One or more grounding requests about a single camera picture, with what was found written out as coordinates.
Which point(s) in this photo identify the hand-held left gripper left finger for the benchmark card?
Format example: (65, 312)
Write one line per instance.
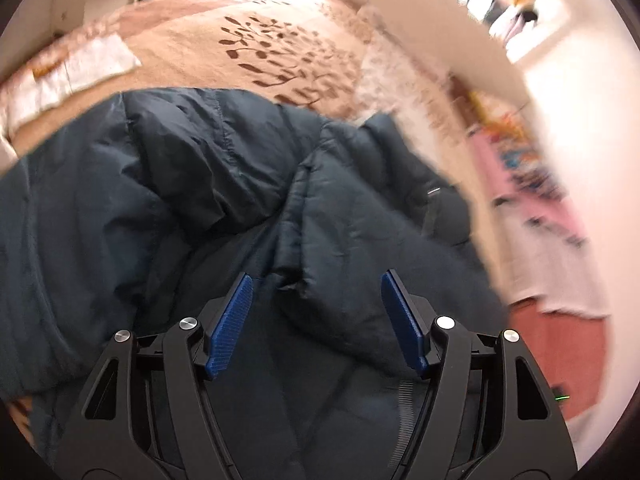
(231, 324)

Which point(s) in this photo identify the cartoon print pillow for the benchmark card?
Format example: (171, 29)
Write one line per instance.
(515, 155)

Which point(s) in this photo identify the dark navy puffer jacket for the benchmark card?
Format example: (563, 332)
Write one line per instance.
(300, 210)

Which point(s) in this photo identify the pink striped quilt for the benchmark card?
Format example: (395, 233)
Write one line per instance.
(545, 270)

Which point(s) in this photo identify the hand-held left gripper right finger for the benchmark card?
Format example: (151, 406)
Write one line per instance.
(404, 325)

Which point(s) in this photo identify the white bed headboard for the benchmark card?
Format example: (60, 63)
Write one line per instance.
(425, 15)

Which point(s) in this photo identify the brown leaf-pattern blanket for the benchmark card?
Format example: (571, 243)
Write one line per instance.
(190, 50)

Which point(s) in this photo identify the pile of clothes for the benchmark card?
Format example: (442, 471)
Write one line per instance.
(505, 5)

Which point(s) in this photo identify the white crumpled cloth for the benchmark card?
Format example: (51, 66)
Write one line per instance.
(85, 70)

